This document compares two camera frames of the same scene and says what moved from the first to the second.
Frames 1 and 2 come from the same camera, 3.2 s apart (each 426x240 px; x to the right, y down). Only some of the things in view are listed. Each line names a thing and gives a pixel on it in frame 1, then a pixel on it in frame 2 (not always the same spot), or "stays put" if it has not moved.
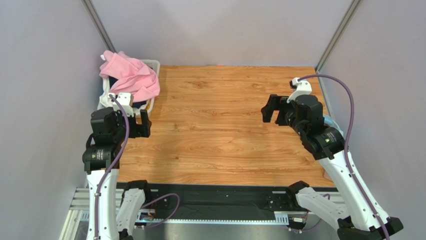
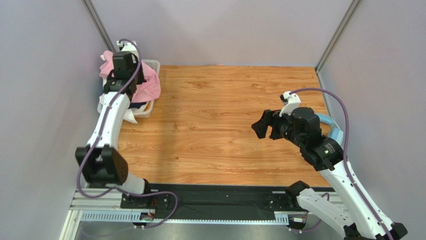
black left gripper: [145, 127] → [142, 79]
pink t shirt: [133, 76] stays put
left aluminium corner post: [99, 25] stays put
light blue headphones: [330, 123] stays put
